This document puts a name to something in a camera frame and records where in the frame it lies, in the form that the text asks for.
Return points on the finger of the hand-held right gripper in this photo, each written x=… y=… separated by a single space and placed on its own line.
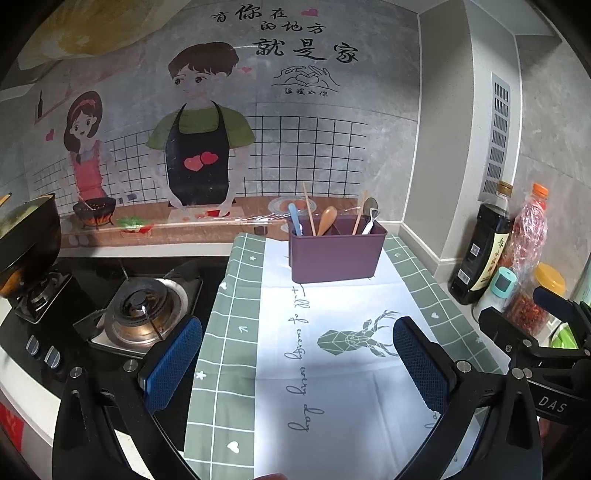
x=508 y=330
x=561 y=302

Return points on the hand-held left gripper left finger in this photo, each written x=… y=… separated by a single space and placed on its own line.
x=173 y=364

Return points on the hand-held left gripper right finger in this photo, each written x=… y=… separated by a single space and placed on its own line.
x=422 y=364

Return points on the purple utensil holder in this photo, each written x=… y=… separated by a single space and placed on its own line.
x=337 y=258

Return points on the wooden chopstick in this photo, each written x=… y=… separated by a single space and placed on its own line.
x=309 y=207
x=359 y=212

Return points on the dark round metal spoon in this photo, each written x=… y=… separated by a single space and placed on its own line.
x=371 y=204

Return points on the wooden spoon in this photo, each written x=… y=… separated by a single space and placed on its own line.
x=327 y=219

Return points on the blue-grey plastic spoon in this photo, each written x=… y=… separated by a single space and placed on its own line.
x=294 y=217

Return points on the yellow-lidded chili jar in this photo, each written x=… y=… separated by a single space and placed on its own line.
x=538 y=295

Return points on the green packet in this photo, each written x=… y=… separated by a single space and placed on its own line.
x=562 y=337

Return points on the blue-capped salt shaker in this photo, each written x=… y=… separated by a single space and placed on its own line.
x=496 y=290

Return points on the black gas stove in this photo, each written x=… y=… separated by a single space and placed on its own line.
x=138 y=314

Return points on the orange-capped chili bottle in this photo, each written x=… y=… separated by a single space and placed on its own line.
x=531 y=230

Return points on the green checked white tablecloth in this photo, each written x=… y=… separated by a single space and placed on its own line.
x=341 y=378

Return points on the dark soy sauce bottle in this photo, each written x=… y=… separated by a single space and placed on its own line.
x=482 y=249

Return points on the red sticker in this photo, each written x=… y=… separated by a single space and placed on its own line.
x=10 y=424

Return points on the white vent grille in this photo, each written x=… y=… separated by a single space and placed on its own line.
x=496 y=138

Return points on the range hood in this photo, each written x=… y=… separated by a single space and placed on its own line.
x=69 y=37

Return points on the cartoon wall poster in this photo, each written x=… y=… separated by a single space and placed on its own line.
x=207 y=115

